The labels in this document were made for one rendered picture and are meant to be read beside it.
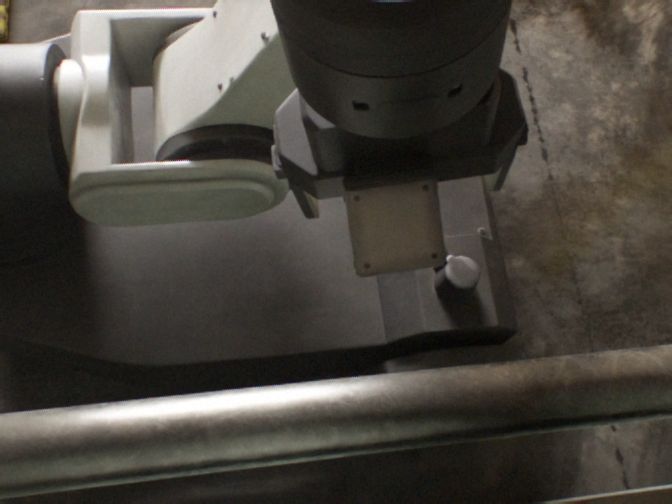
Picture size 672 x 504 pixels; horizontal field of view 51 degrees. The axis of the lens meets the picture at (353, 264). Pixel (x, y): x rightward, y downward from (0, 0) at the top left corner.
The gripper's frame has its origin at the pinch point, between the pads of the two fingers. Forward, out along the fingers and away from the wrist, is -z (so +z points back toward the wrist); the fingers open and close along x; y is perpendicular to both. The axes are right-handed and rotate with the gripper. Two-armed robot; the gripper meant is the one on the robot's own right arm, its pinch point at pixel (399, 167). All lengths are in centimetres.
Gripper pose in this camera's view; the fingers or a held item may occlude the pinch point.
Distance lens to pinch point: 39.6
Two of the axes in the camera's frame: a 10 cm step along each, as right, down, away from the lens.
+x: 9.9, -1.4, -0.4
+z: -0.8, -3.3, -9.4
